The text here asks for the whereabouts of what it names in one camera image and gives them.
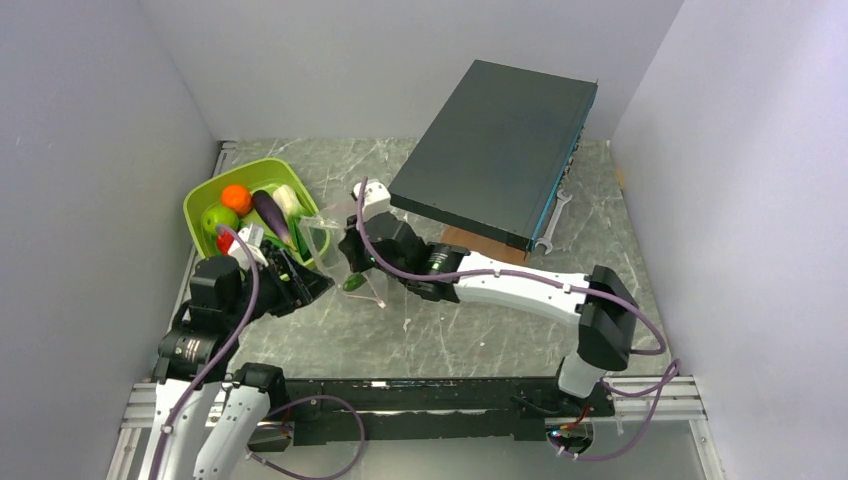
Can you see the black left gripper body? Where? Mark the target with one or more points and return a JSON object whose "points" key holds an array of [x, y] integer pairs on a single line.
{"points": [[276, 296]]}

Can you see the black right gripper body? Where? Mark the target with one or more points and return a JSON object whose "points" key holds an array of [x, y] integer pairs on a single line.
{"points": [[360, 257]]}

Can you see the green toy cucumber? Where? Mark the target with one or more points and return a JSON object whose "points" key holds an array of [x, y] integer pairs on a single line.
{"points": [[353, 282]]}

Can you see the clear pink zip top bag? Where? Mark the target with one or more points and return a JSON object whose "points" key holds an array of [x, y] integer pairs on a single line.
{"points": [[323, 231]]}

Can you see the purple toy eggplant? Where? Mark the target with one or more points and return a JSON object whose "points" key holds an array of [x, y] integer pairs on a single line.
{"points": [[272, 215]]}

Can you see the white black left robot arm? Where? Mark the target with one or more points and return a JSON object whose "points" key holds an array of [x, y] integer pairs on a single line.
{"points": [[204, 416]]}

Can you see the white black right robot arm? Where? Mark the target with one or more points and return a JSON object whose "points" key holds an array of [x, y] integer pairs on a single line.
{"points": [[598, 303]]}

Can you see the red toy pepper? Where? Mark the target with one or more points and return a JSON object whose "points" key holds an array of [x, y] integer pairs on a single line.
{"points": [[224, 242]]}

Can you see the white green toy bok choy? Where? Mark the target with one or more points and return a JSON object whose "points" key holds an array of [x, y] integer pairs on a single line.
{"points": [[293, 210]]}

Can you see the brown wooden board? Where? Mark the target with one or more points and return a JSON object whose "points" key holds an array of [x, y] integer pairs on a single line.
{"points": [[484, 245]]}

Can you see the green toy apple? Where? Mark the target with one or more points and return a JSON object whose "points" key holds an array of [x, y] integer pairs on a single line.
{"points": [[218, 215]]}

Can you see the orange toy fruit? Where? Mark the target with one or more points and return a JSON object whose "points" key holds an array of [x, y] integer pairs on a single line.
{"points": [[237, 198]]}

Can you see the lime green plastic basket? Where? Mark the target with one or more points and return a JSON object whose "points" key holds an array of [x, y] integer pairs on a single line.
{"points": [[263, 174]]}

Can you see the dark rack server box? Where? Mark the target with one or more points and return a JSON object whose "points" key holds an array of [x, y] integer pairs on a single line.
{"points": [[491, 161]]}

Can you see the silver open end wrench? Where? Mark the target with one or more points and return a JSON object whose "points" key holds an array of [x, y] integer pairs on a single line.
{"points": [[544, 242]]}

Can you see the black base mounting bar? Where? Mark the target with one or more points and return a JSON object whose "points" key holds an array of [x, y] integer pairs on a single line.
{"points": [[518, 408]]}

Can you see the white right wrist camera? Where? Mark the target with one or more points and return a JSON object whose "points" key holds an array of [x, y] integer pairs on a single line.
{"points": [[376, 199]]}

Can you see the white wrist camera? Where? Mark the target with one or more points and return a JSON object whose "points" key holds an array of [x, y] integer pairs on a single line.
{"points": [[240, 255], [376, 199]]}

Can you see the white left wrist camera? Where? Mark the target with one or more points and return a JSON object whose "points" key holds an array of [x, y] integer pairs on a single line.
{"points": [[240, 255]]}

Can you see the aluminium frame rail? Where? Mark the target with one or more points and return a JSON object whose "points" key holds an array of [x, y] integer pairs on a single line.
{"points": [[679, 401]]}

